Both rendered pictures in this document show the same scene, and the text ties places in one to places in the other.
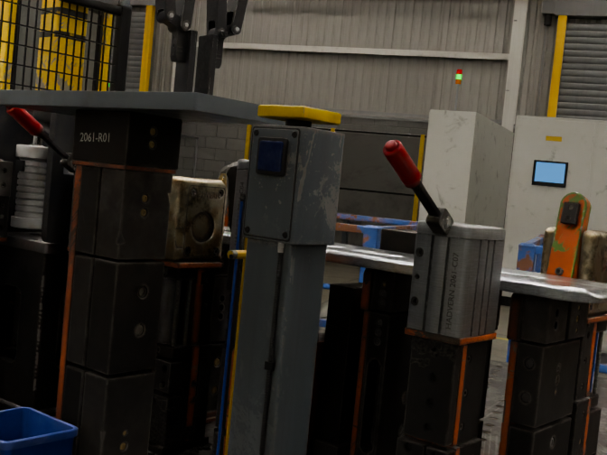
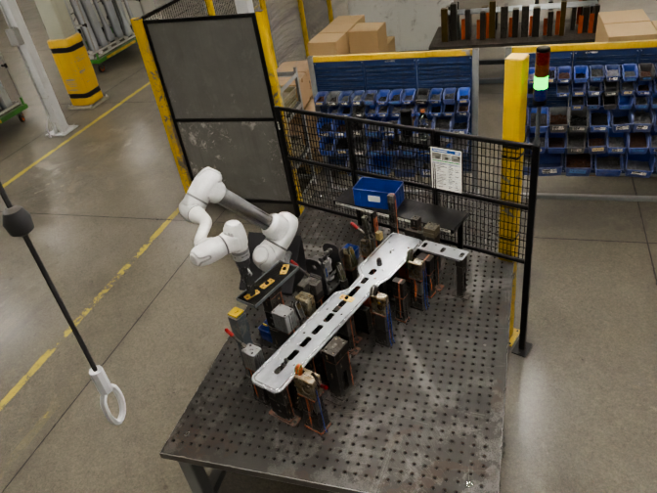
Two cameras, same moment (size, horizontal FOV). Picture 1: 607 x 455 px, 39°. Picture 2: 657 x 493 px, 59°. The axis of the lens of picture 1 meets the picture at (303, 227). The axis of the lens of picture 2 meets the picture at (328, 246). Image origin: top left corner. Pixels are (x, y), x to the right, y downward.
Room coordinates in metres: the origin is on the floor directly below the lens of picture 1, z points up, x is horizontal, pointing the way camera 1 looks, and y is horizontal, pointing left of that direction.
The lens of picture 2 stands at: (1.47, -2.27, 3.05)
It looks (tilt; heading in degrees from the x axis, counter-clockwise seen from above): 34 degrees down; 92
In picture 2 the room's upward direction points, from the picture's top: 10 degrees counter-clockwise
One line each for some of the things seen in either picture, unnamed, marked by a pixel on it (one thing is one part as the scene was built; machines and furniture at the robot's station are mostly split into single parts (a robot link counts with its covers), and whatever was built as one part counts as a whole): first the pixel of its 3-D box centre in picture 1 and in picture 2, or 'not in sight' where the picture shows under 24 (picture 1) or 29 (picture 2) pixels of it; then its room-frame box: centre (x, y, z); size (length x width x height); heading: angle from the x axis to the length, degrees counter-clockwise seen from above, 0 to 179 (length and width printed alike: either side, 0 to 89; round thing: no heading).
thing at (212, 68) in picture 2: not in sight; (225, 123); (0.48, 2.97, 1.00); 1.34 x 0.14 x 2.00; 160
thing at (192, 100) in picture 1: (129, 106); (268, 283); (1.02, 0.22, 1.16); 0.37 x 0.14 x 0.02; 51
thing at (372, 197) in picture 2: not in sight; (378, 193); (1.72, 1.10, 1.09); 0.30 x 0.17 x 0.13; 151
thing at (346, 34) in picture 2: not in sight; (356, 67); (1.91, 5.49, 0.52); 1.20 x 0.80 x 1.05; 67
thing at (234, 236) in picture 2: not in sight; (233, 236); (0.92, 0.12, 1.54); 0.13 x 0.11 x 0.16; 35
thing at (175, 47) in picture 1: (172, 36); not in sight; (0.91, 0.16, 1.23); 0.03 x 0.01 x 0.05; 126
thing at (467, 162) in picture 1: (467, 186); not in sight; (10.30, -1.91, 1.22); 2.40 x 0.54 x 2.45; 157
